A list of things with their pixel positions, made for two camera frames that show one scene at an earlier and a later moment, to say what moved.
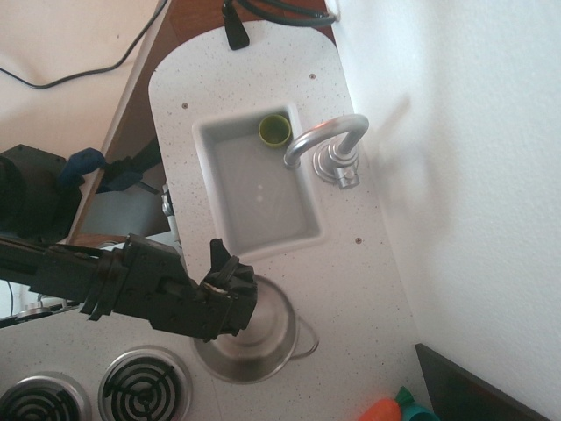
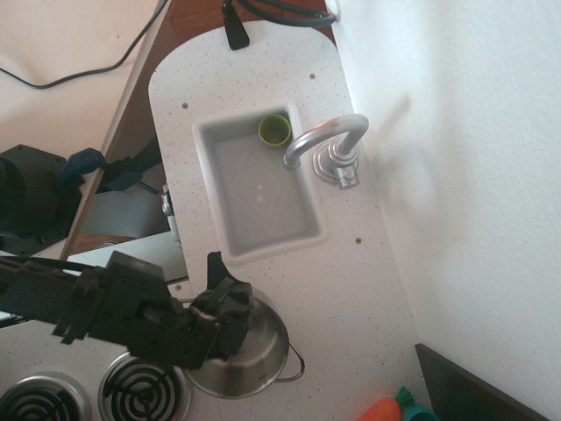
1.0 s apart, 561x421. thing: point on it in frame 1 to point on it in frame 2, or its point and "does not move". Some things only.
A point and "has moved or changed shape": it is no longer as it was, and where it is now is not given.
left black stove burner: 43,398 does not move
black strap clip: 236,32 does not move
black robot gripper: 151,281 to 133,309
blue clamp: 121,174 does not move
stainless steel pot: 273,338 has moved or changed shape
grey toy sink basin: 261,206 does not move
